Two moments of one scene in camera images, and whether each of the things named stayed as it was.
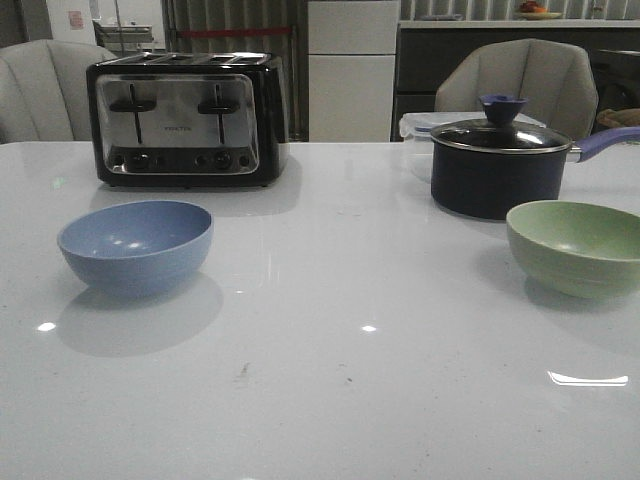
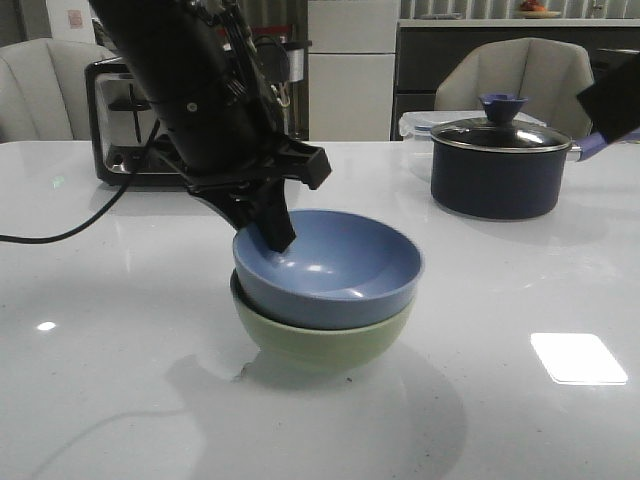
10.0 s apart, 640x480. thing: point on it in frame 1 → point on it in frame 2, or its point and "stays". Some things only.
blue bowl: [138, 244] → [342, 270]
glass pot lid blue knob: [498, 134] stays
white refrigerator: [352, 48] stays
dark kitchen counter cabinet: [614, 53] stays
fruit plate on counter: [530, 10] stays
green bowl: [577, 248] → [320, 350]
